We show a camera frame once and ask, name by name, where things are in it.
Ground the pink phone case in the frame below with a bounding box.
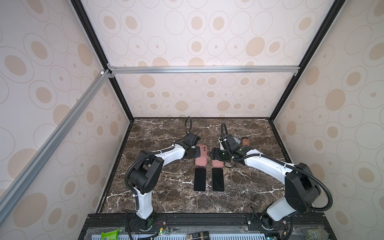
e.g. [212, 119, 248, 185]
[212, 160, 224, 168]
[195, 144, 208, 167]

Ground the phone with black screen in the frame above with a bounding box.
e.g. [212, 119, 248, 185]
[212, 168, 225, 192]

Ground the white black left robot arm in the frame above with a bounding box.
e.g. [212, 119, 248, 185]
[125, 144, 203, 221]

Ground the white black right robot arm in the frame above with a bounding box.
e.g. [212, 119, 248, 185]
[210, 146, 321, 228]

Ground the red sweet pepper spice jar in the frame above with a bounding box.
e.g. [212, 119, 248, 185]
[241, 137, 250, 147]

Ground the dark bottle at front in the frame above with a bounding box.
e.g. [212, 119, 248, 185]
[186, 231, 210, 240]

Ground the green packet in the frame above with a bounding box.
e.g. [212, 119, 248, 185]
[101, 228, 120, 240]

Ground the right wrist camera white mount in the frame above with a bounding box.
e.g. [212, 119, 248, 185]
[219, 134, 241, 154]

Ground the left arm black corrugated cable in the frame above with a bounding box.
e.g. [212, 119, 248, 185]
[123, 116, 194, 214]

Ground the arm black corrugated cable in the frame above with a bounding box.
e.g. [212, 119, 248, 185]
[123, 116, 194, 214]
[220, 122, 334, 212]

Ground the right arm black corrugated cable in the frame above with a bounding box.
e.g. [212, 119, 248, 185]
[220, 122, 334, 212]

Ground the horizontal aluminium rail back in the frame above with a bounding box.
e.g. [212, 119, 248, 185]
[110, 65, 300, 75]

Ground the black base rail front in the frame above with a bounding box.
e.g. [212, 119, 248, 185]
[78, 213, 336, 240]

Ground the black corner frame post left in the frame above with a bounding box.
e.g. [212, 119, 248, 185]
[70, 0, 135, 122]

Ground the black corner frame post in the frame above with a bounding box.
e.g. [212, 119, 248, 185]
[269, 0, 346, 123]
[70, 0, 135, 122]

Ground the black corner frame post right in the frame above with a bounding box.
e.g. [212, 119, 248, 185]
[269, 0, 346, 123]

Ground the diagonal aluminium rail left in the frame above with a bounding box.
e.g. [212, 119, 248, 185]
[1, 69, 112, 225]

